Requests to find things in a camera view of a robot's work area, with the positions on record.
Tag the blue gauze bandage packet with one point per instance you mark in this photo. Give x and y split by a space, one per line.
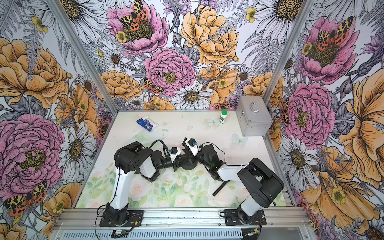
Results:
147 123

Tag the aluminium front rail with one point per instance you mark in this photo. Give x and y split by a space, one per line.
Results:
185 218

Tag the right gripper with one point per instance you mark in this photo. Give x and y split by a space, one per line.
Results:
189 153

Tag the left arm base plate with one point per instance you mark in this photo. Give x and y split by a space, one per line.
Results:
123 218

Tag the black round stand base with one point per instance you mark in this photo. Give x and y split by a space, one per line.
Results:
188 163

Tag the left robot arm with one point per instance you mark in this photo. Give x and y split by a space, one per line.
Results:
130 160

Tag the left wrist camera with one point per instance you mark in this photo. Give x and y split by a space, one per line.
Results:
174 152

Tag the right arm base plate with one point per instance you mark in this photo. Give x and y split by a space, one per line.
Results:
237 217

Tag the white vented cable duct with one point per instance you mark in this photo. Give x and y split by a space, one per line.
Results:
153 234

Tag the silver first aid case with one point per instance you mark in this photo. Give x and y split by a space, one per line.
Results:
253 116

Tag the white green-capped pill bottle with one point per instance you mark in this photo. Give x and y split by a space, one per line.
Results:
223 116

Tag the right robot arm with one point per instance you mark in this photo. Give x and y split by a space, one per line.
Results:
262 184

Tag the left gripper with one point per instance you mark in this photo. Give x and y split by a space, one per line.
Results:
176 163

